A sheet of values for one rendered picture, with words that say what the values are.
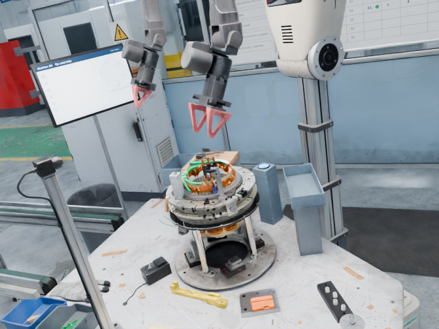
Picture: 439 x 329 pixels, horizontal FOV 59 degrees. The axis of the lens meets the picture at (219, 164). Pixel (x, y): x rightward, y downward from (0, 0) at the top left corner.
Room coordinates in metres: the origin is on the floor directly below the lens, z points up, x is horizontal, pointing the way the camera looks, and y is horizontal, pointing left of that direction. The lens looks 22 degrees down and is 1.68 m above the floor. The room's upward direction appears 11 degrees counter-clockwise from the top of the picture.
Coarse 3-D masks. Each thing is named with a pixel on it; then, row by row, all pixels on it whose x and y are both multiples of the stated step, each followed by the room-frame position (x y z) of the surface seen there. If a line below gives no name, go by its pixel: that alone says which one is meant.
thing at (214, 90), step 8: (208, 80) 1.00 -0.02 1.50; (216, 80) 1.00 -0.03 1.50; (224, 80) 1.01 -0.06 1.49; (208, 88) 1.00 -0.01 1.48; (216, 88) 0.99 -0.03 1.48; (224, 88) 1.00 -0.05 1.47; (200, 96) 1.01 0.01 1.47; (208, 96) 0.99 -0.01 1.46; (216, 96) 0.99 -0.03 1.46; (224, 104) 0.98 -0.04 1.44
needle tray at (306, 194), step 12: (288, 168) 1.35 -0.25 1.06; (300, 168) 1.34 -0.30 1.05; (312, 168) 1.29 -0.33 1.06; (288, 180) 1.31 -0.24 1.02; (300, 180) 1.29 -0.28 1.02; (312, 180) 1.27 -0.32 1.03; (288, 192) 1.18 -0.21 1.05; (300, 192) 1.20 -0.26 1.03; (312, 192) 1.19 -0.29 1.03; (300, 204) 1.10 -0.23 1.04; (312, 204) 1.10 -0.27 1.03; (324, 204) 1.09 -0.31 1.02; (300, 216) 1.18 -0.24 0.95; (312, 216) 1.17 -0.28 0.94; (300, 228) 1.18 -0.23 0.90; (312, 228) 1.17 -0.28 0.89; (300, 240) 1.18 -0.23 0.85; (312, 240) 1.17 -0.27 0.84; (300, 252) 1.18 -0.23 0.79; (312, 252) 1.17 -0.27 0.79
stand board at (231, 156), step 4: (208, 152) 1.67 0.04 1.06; (224, 152) 1.63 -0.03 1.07; (228, 152) 1.62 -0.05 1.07; (232, 152) 1.61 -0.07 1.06; (236, 152) 1.60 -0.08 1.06; (208, 156) 1.62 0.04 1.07; (212, 156) 1.61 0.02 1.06; (220, 156) 1.59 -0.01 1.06; (224, 156) 1.58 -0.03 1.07; (228, 156) 1.57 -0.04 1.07; (232, 156) 1.57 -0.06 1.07; (236, 156) 1.58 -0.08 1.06; (192, 160) 1.61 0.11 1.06; (200, 160) 1.59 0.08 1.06; (228, 160) 1.53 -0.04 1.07; (232, 160) 1.53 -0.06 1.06; (188, 164) 1.57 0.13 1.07; (196, 164) 1.55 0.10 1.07; (232, 164) 1.52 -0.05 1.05; (184, 168) 1.53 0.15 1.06
